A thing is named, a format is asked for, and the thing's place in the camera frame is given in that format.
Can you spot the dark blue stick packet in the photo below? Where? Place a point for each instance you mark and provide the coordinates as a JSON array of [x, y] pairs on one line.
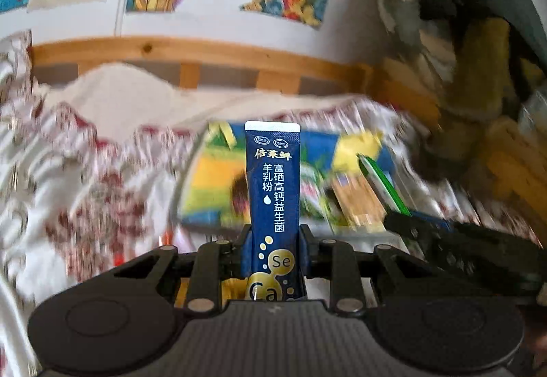
[[273, 197]]

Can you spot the cream pillow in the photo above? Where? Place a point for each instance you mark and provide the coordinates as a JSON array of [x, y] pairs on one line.
[[128, 99]]

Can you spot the green edged white packet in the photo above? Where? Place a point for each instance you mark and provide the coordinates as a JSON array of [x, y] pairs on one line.
[[384, 184]]

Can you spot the grey white hanging cloth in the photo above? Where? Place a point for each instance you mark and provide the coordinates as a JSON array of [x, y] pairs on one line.
[[401, 9]]

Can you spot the floral satin blanket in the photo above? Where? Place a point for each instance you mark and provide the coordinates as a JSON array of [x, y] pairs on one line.
[[64, 189]]

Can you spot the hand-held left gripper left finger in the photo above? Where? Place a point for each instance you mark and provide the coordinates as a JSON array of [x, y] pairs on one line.
[[245, 257]]

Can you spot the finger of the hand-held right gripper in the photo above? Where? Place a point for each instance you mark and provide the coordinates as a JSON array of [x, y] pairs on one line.
[[406, 225]]

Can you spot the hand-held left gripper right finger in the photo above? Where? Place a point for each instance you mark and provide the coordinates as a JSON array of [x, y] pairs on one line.
[[308, 251]]

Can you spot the wooden bed frame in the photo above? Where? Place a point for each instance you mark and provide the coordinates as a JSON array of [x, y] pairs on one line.
[[171, 50]]

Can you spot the grey tray with dragon drawing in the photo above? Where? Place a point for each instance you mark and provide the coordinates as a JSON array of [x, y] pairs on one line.
[[213, 184]]

